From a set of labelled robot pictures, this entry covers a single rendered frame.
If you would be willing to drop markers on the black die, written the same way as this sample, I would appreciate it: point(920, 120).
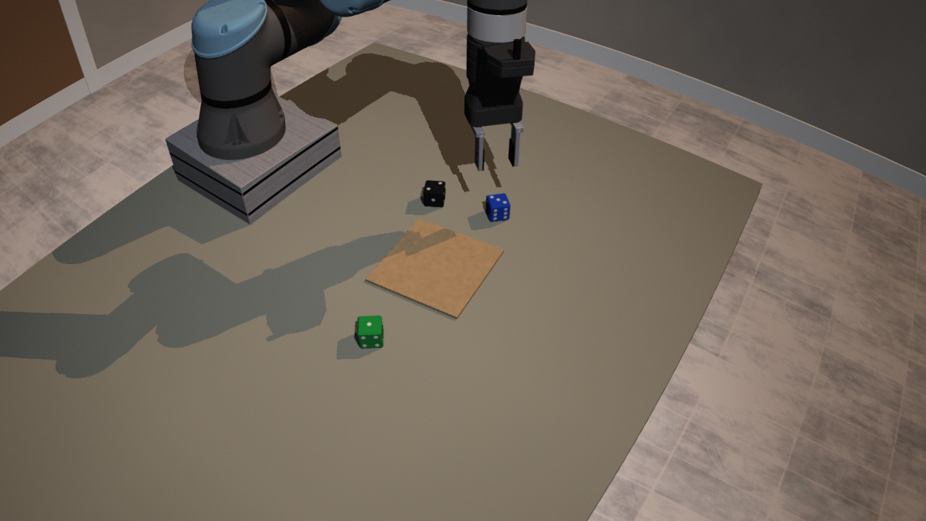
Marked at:
point(434, 193)

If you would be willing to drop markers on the tan flat mat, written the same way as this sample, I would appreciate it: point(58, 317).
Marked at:
point(436, 267)

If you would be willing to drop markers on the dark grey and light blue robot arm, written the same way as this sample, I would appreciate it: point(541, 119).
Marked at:
point(235, 43)

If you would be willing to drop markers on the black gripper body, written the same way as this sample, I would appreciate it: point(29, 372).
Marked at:
point(488, 63)

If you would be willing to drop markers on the blue die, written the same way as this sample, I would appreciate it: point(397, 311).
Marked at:
point(497, 207)

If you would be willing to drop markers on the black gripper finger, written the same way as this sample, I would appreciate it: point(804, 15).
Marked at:
point(516, 129)
point(479, 150)

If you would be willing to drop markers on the green die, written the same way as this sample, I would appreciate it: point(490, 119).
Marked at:
point(370, 331)

